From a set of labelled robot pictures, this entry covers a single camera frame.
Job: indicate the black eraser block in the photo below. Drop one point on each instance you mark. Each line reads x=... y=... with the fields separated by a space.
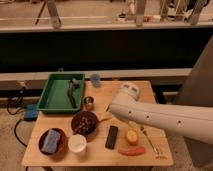
x=111 y=137

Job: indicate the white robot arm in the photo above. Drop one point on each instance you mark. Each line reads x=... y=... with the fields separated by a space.
x=189 y=121

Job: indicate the blue plastic cup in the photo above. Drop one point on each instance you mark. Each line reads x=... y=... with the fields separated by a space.
x=95 y=80

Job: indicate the small metal cup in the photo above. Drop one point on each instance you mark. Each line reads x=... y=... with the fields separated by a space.
x=88 y=102

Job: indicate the dark tool in tray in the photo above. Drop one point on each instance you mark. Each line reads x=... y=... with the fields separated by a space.
x=73 y=84

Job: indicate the dark bowl with food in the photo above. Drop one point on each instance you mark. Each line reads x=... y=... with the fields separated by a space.
x=84 y=123

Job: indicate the green plastic tray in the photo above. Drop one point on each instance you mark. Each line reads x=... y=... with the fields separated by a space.
x=54 y=97

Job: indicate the yellow round fruit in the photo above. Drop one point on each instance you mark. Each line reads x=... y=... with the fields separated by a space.
x=132 y=137

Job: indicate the white round cup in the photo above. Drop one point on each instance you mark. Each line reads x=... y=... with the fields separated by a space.
x=77 y=144

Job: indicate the brown bowl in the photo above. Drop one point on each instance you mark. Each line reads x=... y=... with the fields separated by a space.
x=60 y=146

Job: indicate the metal fork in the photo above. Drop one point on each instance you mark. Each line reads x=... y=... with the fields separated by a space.
x=142 y=129

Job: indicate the blue power box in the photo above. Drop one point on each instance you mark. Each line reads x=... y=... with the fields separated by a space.
x=31 y=113

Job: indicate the blue sponge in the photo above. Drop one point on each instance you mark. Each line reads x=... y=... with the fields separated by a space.
x=51 y=141

